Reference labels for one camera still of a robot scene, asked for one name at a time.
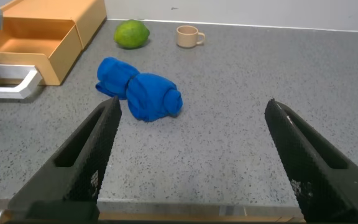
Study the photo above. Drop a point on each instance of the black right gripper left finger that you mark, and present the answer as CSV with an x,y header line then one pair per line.
x,y
82,161

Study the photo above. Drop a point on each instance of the blue rolled cloth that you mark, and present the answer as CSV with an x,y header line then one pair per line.
x,y
148,93

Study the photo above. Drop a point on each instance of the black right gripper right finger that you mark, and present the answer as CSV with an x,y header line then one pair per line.
x,y
315,168

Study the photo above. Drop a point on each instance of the yellow drawer cabinet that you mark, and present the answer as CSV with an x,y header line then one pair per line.
x,y
73,12

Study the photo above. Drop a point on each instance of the beige cup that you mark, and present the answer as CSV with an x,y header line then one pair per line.
x,y
186,37

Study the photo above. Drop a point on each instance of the green lime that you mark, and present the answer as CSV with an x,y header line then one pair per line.
x,y
131,34

